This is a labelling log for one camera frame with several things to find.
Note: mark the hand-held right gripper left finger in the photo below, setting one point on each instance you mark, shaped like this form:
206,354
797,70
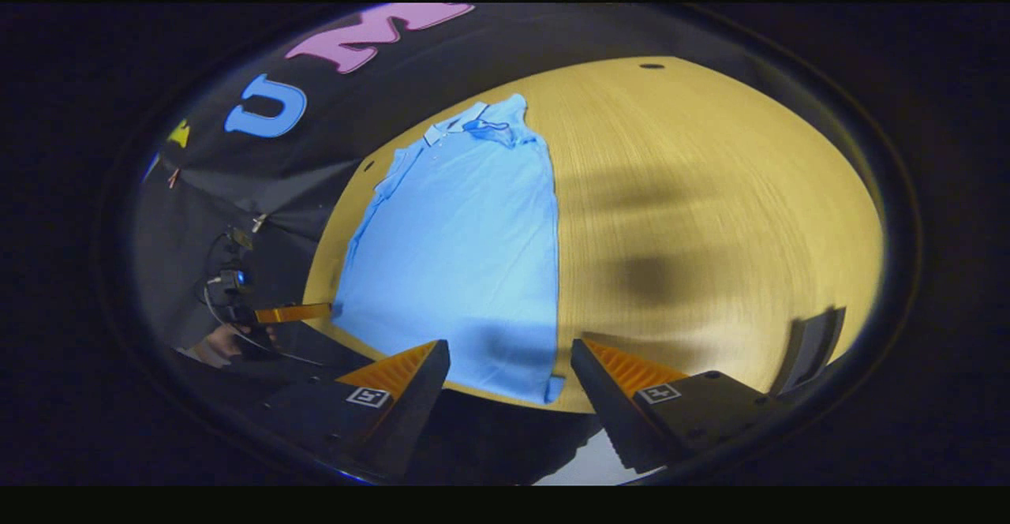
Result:
410,413

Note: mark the dark grey panel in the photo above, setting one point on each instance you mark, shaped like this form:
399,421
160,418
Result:
809,350

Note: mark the silver spring clip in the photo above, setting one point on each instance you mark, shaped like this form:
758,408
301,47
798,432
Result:
258,222

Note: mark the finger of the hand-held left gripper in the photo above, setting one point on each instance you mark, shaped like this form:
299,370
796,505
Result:
292,313

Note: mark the copper spring clip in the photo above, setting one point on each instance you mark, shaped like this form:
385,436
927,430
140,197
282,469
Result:
173,178

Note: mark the black backdrop cloth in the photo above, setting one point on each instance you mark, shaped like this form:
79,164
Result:
339,114

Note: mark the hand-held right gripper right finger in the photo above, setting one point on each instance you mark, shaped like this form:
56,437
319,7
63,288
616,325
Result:
607,413

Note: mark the light blue T-shirt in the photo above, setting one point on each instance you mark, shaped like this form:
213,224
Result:
458,256

